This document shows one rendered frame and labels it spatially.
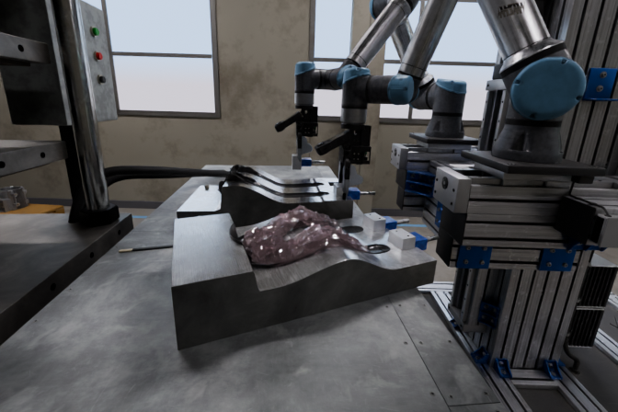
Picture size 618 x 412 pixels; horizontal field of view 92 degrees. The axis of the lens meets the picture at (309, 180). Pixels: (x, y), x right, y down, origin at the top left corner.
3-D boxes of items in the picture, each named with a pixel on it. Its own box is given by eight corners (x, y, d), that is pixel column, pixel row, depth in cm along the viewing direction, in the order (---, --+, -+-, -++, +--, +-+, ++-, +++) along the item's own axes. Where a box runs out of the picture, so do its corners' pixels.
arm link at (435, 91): (447, 112, 116) (452, 75, 112) (423, 111, 128) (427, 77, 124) (470, 113, 120) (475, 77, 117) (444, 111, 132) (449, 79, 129)
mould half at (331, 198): (336, 200, 114) (337, 165, 110) (351, 229, 89) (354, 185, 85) (201, 200, 109) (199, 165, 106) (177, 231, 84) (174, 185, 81)
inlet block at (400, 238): (429, 242, 75) (431, 223, 74) (444, 251, 71) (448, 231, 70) (386, 251, 71) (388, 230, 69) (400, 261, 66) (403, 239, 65)
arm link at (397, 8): (442, -15, 102) (357, 97, 101) (419, -6, 112) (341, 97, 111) (424, -45, 97) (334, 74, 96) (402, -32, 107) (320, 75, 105)
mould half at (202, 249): (366, 233, 86) (369, 197, 84) (433, 282, 63) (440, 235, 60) (178, 264, 68) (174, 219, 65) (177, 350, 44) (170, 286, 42)
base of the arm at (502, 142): (532, 154, 85) (540, 118, 83) (577, 165, 71) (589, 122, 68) (479, 152, 85) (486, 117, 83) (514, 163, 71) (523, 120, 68)
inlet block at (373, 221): (401, 225, 85) (403, 208, 84) (413, 233, 81) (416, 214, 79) (361, 232, 80) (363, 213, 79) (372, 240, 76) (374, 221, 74)
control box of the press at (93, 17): (154, 337, 149) (112, 10, 111) (123, 394, 120) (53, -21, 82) (107, 339, 147) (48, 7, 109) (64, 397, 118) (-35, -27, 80)
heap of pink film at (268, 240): (337, 223, 77) (338, 195, 75) (376, 257, 62) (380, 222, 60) (235, 238, 68) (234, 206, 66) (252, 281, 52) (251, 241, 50)
